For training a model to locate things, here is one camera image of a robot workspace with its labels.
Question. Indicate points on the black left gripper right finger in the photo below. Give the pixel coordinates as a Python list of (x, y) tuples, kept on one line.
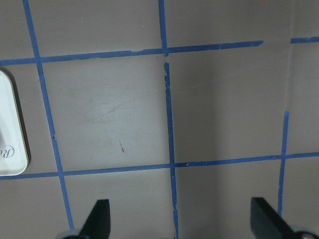
[(265, 222)]

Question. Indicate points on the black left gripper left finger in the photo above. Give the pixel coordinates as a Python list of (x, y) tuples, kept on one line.
[(98, 223)]

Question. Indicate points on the white plastic tray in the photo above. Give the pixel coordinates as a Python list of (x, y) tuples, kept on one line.
[(13, 151)]

